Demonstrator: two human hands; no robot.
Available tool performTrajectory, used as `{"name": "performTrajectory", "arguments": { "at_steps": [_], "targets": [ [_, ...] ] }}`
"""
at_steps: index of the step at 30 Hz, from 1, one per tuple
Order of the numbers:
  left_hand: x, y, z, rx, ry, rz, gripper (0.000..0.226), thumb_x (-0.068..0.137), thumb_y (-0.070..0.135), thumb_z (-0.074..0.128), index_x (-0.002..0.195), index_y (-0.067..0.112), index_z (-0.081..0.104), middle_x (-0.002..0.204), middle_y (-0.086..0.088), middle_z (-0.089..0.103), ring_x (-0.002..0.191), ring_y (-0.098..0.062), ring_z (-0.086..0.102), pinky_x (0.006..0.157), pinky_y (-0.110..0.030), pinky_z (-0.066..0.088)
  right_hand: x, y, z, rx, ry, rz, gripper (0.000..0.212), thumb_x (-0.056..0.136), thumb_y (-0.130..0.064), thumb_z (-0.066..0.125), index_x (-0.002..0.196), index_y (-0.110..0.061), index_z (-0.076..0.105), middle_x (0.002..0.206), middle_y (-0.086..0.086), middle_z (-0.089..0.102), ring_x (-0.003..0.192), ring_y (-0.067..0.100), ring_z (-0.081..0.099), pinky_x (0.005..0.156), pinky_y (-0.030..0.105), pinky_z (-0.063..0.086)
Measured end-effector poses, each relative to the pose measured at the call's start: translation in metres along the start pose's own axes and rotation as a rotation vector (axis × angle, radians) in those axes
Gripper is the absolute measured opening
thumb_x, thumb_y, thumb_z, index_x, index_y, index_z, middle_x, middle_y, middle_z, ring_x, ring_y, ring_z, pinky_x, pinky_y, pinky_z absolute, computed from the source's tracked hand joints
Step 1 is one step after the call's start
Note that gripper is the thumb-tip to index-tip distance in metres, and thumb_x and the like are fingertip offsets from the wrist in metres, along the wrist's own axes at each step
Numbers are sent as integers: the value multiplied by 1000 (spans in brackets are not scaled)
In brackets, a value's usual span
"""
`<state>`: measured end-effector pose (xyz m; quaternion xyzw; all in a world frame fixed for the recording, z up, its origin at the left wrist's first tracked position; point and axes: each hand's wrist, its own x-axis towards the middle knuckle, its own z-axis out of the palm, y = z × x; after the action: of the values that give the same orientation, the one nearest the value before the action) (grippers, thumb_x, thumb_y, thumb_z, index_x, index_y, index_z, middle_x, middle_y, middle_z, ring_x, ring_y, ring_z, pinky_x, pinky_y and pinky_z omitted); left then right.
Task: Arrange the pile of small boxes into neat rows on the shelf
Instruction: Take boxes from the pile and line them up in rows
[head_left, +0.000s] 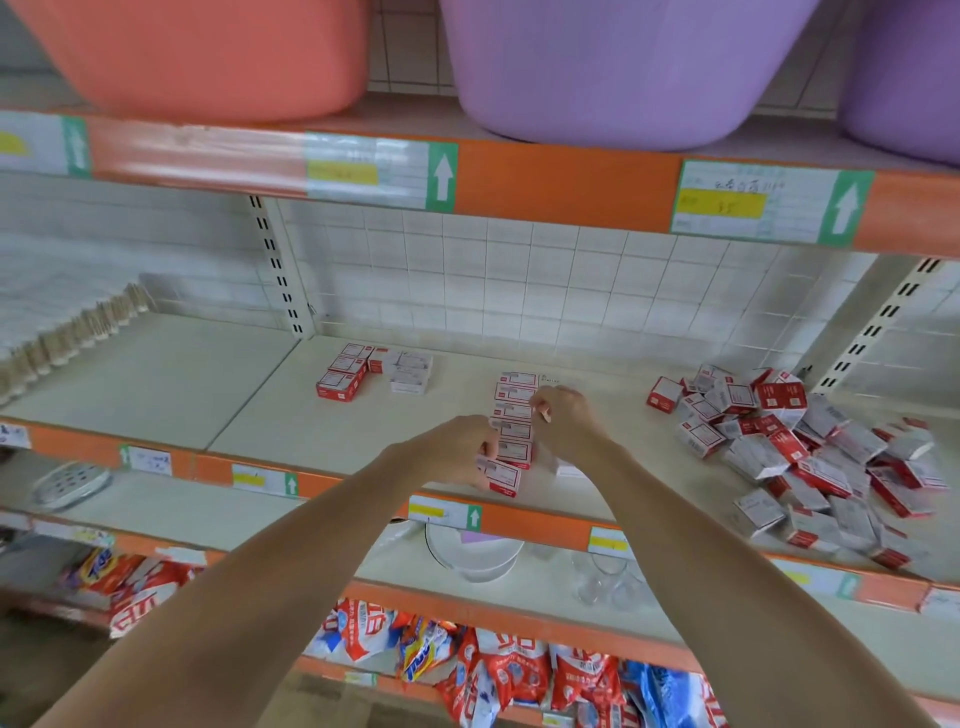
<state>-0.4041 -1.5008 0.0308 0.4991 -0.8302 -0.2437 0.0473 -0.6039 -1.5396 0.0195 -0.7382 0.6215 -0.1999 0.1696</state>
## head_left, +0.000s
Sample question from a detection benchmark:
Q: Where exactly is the person's left hand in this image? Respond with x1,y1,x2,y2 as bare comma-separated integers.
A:
382,415,501,491

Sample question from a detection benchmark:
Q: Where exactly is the person's right hand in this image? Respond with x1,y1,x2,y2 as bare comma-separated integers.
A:
532,385,611,474

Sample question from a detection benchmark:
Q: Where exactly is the pile of red white boxes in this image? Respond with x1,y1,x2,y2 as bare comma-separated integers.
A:
645,364,951,573

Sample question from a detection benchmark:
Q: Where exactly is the white shelf with orange edges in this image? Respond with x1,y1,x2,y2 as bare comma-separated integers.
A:
0,90,960,728

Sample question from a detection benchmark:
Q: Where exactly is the person's right forearm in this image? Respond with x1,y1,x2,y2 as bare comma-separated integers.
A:
567,442,939,728

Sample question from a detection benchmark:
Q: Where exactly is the person's left forearm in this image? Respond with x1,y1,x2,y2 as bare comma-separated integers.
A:
37,457,419,728

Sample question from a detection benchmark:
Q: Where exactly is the white perforated shelf upright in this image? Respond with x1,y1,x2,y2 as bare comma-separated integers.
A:
246,195,318,341
810,256,945,396

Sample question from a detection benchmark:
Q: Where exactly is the small price label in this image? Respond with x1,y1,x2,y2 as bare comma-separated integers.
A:
586,525,636,561
406,495,486,533
771,558,861,600
121,445,176,480
228,465,300,500

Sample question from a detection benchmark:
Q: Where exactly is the cluster of clear glasses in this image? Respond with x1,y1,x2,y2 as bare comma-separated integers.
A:
576,555,656,611

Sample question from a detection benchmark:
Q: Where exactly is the pile of small colourful packets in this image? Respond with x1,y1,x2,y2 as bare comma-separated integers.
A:
60,547,605,728

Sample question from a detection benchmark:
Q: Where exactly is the large label with green arrow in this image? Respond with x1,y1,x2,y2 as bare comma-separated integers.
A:
0,112,96,180
669,160,878,251
304,135,464,213

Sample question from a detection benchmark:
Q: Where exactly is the purple plastic basin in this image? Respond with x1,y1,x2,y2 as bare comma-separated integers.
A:
835,0,960,168
438,0,825,153

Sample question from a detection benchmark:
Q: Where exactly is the row of beige bundles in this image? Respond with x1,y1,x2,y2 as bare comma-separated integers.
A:
0,282,153,405

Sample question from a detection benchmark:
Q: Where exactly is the orange plastic basin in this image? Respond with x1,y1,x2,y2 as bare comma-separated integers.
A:
0,0,375,126

